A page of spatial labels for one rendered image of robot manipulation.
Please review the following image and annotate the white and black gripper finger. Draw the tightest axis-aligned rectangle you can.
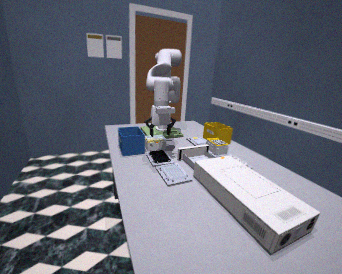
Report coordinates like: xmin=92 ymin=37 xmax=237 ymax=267
xmin=144 ymin=117 xmax=154 ymax=137
xmin=167 ymin=117 xmax=176 ymax=136

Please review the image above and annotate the blue plastic bin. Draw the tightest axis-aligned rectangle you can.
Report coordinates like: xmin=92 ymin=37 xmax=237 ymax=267
xmin=118 ymin=126 xmax=145 ymax=156

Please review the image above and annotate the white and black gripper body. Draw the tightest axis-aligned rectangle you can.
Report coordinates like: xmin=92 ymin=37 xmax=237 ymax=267
xmin=150 ymin=105 xmax=171 ymax=126

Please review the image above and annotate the yellow open tray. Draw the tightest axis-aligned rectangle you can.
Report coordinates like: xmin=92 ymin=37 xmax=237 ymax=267
xmin=203 ymin=122 xmax=233 ymax=144

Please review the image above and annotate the black multiwell plate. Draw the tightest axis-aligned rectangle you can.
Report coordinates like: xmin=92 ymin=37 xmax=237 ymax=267
xmin=149 ymin=150 xmax=171 ymax=163

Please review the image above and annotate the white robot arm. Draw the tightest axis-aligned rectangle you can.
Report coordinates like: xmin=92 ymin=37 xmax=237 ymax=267
xmin=146 ymin=49 xmax=182 ymax=114

